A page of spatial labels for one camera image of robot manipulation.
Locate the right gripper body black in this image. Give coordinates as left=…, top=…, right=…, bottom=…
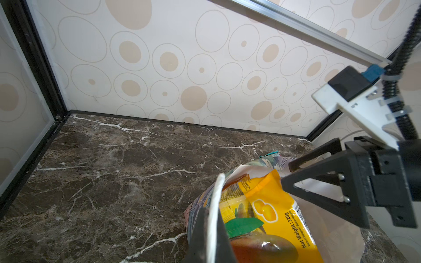
left=345, top=136, right=421, bottom=229

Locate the black frame post left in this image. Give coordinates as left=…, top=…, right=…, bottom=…
left=1, top=1, right=69, bottom=216

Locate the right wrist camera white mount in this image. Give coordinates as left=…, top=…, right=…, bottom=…
left=312, top=65, right=412, bottom=150

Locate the horizontal aluminium rail back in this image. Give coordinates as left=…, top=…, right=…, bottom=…
left=235, top=1, right=391, bottom=67

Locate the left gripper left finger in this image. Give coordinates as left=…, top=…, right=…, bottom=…
left=183, top=208, right=209, bottom=263

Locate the black frame post right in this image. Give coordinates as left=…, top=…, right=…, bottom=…
left=307, top=64, right=385, bottom=142

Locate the yellow snack bag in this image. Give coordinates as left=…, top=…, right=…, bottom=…
left=219, top=170, right=323, bottom=263

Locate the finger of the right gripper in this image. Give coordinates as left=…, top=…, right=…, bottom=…
left=281, top=150, right=370, bottom=229
left=288, top=138, right=342, bottom=173

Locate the floral white paper bag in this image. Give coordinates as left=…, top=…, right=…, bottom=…
left=184, top=152, right=365, bottom=263

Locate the black frame post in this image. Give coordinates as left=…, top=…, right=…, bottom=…
left=1, top=1, right=69, bottom=216
left=307, top=64, right=385, bottom=142

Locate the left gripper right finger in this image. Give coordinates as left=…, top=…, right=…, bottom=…
left=215, top=215, right=237, bottom=263

